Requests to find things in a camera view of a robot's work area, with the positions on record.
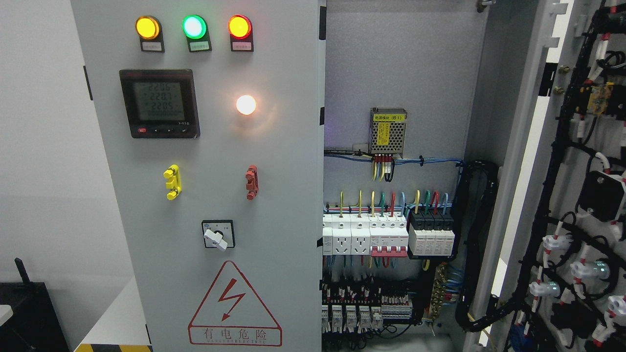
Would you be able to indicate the grey cabinet door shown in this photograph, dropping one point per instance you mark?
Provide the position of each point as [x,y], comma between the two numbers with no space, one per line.
[552,278]
[281,64]

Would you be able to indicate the white socket module row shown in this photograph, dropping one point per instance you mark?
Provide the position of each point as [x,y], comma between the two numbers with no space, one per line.
[346,234]

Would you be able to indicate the perforated metal power supply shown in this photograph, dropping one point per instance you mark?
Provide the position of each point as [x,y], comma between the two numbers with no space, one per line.
[387,130]

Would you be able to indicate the white glowing indicator lamp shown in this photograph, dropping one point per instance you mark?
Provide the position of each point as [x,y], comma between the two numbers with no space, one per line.
[246,104]

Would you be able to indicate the black white surge protector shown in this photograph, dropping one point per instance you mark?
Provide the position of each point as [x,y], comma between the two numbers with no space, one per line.
[431,236]

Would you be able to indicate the lower relay terminal row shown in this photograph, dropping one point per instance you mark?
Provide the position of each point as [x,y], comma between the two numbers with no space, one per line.
[365,306]

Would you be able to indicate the red electric hazard warning sticker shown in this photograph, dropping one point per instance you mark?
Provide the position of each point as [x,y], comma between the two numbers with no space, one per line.
[232,313]

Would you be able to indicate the brass right terminal bar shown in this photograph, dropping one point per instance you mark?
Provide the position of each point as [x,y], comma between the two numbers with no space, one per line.
[439,289]

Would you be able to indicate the red indicator lamp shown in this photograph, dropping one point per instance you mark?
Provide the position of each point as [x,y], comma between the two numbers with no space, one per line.
[239,27]

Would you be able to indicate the black digital power meter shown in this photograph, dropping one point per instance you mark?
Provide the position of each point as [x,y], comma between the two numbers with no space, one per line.
[160,103]

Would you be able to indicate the green indicator lamp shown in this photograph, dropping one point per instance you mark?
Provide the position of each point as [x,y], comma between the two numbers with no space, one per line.
[194,26]

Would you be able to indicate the yellow indicator lamp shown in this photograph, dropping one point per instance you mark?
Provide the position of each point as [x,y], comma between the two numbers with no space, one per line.
[147,27]

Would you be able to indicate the black box at left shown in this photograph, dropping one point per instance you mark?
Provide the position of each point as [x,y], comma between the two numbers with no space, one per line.
[31,324]

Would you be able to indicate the red terminal post block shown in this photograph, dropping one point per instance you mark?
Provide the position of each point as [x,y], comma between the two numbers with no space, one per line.
[252,182]

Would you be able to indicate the yellow terminal post block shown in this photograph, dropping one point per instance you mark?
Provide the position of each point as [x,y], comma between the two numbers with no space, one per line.
[173,182]

